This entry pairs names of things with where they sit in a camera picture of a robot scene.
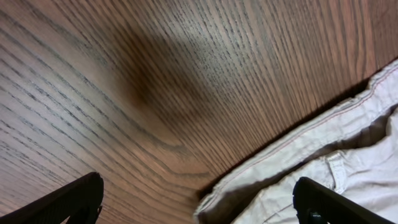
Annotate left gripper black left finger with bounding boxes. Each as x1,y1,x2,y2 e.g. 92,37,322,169
1,172,104,224

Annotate beige shorts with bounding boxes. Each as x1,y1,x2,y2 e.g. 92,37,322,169
193,62,397,224

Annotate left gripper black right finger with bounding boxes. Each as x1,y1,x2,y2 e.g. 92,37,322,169
293,177,393,224

